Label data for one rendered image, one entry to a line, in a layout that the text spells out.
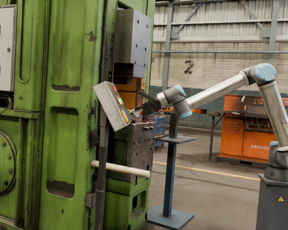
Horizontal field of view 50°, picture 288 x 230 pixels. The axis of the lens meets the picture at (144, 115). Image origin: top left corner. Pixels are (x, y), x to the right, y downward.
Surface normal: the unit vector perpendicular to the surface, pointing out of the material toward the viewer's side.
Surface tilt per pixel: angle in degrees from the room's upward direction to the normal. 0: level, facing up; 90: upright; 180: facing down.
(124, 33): 90
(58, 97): 90
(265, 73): 83
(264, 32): 90
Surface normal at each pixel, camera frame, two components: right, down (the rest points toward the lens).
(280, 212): -0.08, 0.06
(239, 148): -0.42, 0.04
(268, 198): -0.76, -0.01
